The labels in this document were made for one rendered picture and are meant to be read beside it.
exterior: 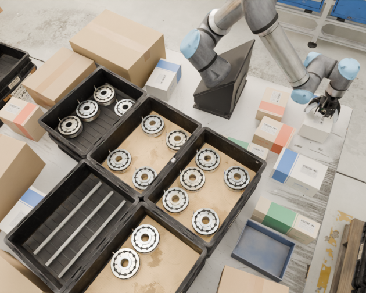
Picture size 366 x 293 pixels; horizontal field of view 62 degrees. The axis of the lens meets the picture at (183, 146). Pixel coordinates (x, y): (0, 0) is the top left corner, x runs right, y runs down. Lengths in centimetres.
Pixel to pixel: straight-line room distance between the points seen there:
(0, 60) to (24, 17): 128
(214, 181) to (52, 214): 66
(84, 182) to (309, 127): 102
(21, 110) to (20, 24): 213
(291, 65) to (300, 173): 47
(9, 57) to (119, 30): 102
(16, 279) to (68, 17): 277
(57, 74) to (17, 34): 192
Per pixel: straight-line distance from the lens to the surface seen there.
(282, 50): 114
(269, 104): 157
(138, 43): 167
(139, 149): 135
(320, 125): 152
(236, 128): 155
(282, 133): 149
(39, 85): 169
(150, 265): 118
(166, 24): 322
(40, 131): 168
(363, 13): 291
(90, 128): 147
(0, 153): 148
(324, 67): 132
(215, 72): 141
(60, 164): 158
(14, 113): 165
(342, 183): 238
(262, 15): 107
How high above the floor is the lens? 199
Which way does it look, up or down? 60 degrees down
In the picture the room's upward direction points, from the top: 5 degrees counter-clockwise
